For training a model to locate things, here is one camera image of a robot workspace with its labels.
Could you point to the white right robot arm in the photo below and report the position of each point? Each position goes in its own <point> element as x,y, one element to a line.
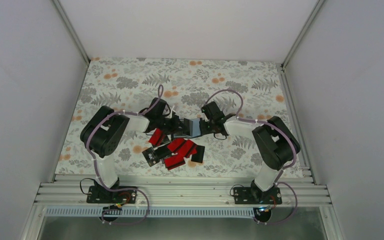
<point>275,143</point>

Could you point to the aluminium corner post left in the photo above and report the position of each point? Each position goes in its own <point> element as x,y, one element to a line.
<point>71,30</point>

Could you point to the black card holder wallet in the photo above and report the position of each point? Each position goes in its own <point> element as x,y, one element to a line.
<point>189,129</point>

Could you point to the aluminium corner post right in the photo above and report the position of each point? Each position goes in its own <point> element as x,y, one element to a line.
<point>307,24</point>

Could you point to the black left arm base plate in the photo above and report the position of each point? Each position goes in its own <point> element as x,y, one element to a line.
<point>99,195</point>

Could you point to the black card centre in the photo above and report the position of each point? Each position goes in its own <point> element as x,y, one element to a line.
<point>163,152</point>

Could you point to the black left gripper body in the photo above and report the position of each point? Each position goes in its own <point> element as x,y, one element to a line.
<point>168,127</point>

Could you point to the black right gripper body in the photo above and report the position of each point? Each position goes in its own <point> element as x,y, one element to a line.
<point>207,130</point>

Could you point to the black card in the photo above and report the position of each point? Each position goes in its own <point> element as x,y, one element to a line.
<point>198,157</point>
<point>150,156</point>
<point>163,152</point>

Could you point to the black card left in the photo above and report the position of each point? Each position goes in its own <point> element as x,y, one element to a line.
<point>150,156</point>

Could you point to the black card right top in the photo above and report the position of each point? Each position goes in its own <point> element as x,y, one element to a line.
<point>198,157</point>

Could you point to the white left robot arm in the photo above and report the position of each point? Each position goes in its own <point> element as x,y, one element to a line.
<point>103,133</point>

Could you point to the aluminium corner post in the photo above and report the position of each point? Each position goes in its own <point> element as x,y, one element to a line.
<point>307,24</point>
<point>71,30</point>

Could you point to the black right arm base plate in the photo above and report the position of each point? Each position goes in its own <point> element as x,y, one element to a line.
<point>254,196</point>

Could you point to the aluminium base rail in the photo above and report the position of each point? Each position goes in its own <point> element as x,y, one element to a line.
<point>177,197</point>

